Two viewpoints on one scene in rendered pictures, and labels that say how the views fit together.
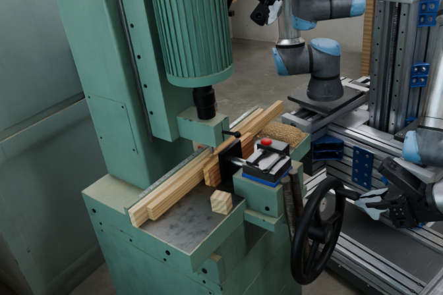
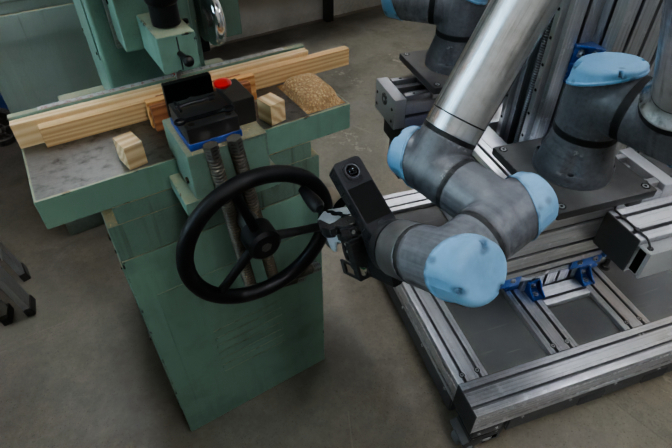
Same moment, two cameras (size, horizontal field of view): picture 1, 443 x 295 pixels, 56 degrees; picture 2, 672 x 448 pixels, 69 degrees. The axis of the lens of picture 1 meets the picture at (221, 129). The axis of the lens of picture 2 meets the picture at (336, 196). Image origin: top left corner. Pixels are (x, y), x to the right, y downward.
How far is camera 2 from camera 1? 62 cm
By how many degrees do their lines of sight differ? 18
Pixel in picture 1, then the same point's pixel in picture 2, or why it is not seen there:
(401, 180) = (350, 198)
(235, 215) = (147, 175)
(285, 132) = (307, 88)
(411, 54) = (577, 24)
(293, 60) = not seen: outside the picture
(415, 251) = (506, 327)
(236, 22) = not seen: outside the picture
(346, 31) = not seen: hidden behind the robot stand
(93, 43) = not seen: outside the picture
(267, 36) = not seen: outside the picture
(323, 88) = (443, 52)
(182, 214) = (83, 151)
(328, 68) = (456, 22)
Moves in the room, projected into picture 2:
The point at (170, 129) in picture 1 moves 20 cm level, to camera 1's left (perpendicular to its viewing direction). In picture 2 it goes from (123, 32) to (38, 20)
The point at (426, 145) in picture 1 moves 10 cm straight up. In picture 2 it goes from (415, 156) to (424, 85)
